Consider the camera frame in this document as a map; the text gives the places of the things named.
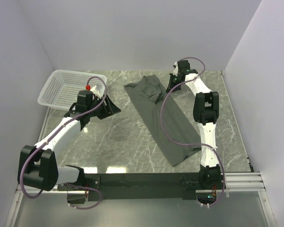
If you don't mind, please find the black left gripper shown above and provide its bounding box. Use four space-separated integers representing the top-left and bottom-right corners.
88 94 121 120

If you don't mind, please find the dark grey t shirt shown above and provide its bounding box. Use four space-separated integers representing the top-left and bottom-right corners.
124 75 201 166

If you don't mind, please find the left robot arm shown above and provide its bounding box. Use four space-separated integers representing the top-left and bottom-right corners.
18 90 121 191

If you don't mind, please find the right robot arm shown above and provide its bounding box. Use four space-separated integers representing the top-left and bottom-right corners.
163 57 224 189

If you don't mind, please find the white plastic basket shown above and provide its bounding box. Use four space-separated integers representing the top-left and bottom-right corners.
37 70 107 111

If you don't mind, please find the black base beam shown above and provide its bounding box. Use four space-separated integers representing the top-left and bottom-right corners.
57 173 228 203

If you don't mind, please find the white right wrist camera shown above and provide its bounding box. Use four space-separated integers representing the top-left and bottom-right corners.
173 62 180 76

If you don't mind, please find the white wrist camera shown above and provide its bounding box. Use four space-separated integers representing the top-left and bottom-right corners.
173 62 180 76
85 84 104 98

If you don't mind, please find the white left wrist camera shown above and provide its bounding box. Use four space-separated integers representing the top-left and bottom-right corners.
85 84 104 98

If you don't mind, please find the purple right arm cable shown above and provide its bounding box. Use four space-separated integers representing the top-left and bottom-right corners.
160 56 227 208

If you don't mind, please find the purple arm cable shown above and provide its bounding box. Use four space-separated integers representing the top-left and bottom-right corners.
17 76 108 210
160 56 227 208

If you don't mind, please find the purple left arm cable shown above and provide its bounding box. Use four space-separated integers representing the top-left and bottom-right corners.
17 76 108 210

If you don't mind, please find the aluminium rail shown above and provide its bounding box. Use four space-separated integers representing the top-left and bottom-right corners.
15 172 266 195

